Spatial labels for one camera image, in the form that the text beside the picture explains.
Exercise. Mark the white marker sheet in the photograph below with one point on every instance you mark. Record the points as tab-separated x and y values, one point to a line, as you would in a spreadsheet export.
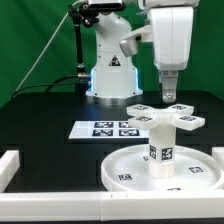
105	130

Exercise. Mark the white cross-shaped table base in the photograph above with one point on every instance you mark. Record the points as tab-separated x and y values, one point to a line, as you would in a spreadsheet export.
179	115

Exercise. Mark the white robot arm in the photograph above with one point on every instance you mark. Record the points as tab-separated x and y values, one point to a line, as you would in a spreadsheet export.
114	79

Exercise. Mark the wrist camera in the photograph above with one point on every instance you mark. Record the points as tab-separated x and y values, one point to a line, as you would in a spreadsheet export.
128	43

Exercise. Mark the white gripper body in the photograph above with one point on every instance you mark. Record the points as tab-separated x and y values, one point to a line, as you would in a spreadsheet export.
171	31

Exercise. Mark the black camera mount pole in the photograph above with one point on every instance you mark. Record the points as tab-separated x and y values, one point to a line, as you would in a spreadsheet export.
81	16

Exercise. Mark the white round table top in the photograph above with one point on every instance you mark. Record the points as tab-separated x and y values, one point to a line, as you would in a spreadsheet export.
127	169

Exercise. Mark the white left fence block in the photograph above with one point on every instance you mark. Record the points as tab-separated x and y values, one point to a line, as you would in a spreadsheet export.
9	164

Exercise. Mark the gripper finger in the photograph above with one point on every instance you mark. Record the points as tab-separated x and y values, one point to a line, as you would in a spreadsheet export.
168	80

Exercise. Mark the white front fence bar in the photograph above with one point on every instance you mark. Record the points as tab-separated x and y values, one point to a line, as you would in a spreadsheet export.
105	206

